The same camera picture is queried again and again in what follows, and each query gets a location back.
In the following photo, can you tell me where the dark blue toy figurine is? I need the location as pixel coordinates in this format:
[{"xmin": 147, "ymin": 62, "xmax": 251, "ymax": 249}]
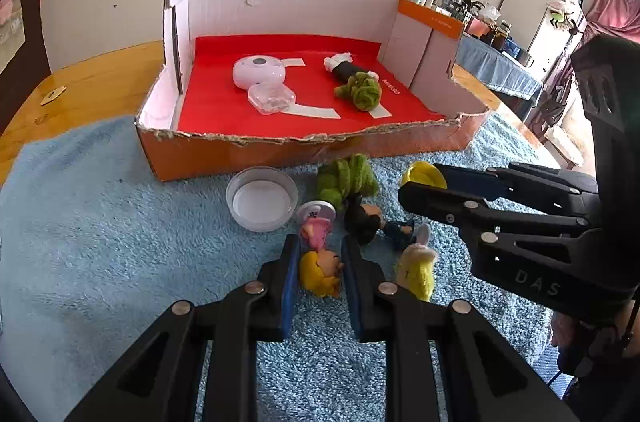
[{"xmin": 384, "ymin": 219, "xmax": 416, "ymax": 250}]

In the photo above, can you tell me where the dark brown door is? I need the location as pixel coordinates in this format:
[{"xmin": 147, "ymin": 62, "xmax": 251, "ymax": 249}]
[{"xmin": 0, "ymin": 0, "xmax": 51, "ymax": 138}]

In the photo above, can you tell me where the white stool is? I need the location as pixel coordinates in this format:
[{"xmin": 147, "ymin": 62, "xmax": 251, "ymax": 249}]
[{"xmin": 542, "ymin": 125, "xmax": 586, "ymax": 168}]

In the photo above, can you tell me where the yellow plush toy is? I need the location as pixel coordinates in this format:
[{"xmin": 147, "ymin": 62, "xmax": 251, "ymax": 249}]
[{"xmin": 395, "ymin": 223, "xmax": 438, "ymax": 302}]

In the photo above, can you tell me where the yellow plastic cap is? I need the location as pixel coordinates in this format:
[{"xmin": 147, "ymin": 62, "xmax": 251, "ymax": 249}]
[{"xmin": 401, "ymin": 161, "xmax": 447, "ymax": 190}]

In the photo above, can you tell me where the hanging paper note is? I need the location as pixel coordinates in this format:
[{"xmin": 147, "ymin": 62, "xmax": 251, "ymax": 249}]
[{"xmin": 0, "ymin": 10, "xmax": 26, "ymax": 73}]

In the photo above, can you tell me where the pink curtain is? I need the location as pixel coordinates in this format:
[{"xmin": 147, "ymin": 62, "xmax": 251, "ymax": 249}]
[{"xmin": 582, "ymin": 0, "xmax": 640, "ymax": 43}]

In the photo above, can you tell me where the green hanging toy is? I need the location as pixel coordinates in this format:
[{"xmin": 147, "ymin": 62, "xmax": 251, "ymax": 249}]
[{"xmin": 547, "ymin": 0, "xmax": 586, "ymax": 36}]

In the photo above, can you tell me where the pink figurine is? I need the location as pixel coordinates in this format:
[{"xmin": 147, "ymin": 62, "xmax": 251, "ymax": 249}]
[{"xmin": 298, "ymin": 201, "xmax": 337, "ymax": 250}]

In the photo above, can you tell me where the white cabinet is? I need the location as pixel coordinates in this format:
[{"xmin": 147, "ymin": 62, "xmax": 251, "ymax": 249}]
[{"xmin": 500, "ymin": 0, "xmax": 588, "ymax": 68}]

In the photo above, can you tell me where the yellow-haired toy figurine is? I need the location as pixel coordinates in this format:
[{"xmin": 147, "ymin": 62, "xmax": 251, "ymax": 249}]
[{"xmin": 298, "ymin": 249, "xmax": 346, "ymax": 299}]

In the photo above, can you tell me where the green fuzzy scrunchie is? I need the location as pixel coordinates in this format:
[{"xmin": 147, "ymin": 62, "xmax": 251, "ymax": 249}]
[
  {"xmin": 333, "ymin": 72, "xmax": 383, "ymax": 110},
  {"xmin": 316, "ymin": 155, "xmax": 381, "ymax": 210}
]

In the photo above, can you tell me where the black-haired toy figurine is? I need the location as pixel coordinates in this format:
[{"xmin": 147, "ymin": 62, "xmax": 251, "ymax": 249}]
[{"xmin": 344, "ymin": 197, "xmax": 385, "ymax": 245}]

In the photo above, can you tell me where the orange cardboard box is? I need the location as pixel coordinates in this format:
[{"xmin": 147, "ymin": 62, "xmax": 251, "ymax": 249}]
[{"xmin": 134, "ymin": 0, "xmax": 493, "ymax": 182}]

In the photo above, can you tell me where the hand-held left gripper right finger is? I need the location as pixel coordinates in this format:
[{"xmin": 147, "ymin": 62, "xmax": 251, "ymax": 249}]
[{"xmin": 340, "ymin": 236, "xmax": 581, "ymax": 422}]

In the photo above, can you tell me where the row of cosmetic bottles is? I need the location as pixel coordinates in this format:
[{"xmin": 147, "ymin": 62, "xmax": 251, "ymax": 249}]
[{"xmin": 400, "ymin": 0, "xmax": 536, "ymax": 63}]

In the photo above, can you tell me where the light blue fluffy blanket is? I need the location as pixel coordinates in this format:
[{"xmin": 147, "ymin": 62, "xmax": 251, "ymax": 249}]
[{"xmin": 0, "ymin": 109, "xmax": 566, "ymax": 422}]

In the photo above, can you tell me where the black and white fabric roll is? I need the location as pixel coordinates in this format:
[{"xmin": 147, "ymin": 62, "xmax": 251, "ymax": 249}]
[{"xmin": 324, "ymin": 51, "xmax": 378, "ymax": 86}]

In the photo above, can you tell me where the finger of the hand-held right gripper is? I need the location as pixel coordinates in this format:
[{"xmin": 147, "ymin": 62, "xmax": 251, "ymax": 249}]
[
  {"xmin": 434, "ymin": 162, "xmax": 598, "ymax": 215},
  {"xmin": 398, "ymin": 182, "xmax": 638, "ymax": 327}
]

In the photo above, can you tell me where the clear square plastic box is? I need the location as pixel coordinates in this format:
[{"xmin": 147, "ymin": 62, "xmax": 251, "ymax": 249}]
[{"xmin": 247, "ymin": 82, "xmax": 298, "ymax": 116}]

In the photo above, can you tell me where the blue cloth covered side table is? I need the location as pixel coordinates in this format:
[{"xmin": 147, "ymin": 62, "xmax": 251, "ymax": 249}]
[{"xmin": 455, "ymin": 35, "xmax": 545, "ymax": 118}]

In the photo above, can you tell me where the round clear plastic dish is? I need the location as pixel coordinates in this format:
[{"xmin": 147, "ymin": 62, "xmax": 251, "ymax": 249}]
[{"xmin": 226, "ymin": 167, "xmax": 297, "ymax": 232}]

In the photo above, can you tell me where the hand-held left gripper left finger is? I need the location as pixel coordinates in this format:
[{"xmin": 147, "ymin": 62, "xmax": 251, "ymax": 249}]
[{"xmin": 65, "ymin": 233, "xmax": 301, "ymax": 422}]

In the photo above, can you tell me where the pink rounded electronic device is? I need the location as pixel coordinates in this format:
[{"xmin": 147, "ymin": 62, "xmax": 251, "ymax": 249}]
[{"xmin": 232, "ymin": 55, "xmax": 287, "ymax": 90}]

